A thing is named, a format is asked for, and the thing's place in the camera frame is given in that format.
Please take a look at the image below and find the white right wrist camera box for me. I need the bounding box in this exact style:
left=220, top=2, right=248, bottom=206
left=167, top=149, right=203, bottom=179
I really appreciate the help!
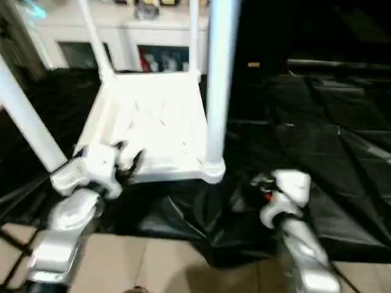
left=259, top=169, right=313, bottom=230

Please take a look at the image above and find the white glass-door cabinet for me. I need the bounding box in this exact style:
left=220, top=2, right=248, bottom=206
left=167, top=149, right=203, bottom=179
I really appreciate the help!
left=21, top=0, right=212, bottom=75

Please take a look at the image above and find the white plastic table top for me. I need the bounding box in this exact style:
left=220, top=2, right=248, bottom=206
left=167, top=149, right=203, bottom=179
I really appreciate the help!
left=73, top=70, right=228, bottom=185

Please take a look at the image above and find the black folding table frame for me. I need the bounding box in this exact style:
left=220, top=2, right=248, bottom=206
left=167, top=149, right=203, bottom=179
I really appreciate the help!
left=0, top=198, right=38, bottom=289

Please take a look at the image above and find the dark grey bar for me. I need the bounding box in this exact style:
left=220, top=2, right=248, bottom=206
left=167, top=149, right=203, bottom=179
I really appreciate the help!
left=287, top=57, right=391, bottom=73

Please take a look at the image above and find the grey metal rack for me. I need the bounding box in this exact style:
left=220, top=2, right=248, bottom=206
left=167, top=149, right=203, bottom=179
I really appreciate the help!
left=0, top=0, right=46, bottom=80

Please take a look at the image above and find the white plastic table leg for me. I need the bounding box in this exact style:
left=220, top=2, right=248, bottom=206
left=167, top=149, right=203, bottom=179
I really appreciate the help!
left=204, top=0, right=241, bottom=181
left=188, top=0, right=202, bottom=84
left=78, top=0, right=117, bottom=81
left=0, top=54, right=70, bottom=175

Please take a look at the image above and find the black mat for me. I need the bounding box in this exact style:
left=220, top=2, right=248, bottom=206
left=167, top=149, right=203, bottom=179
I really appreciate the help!
left=0, top=61, right=391, bottom=269

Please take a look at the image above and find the shiny silver ornament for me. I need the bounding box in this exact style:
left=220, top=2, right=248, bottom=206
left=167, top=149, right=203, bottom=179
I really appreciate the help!
left=135, top=2, right=161, bottom=20

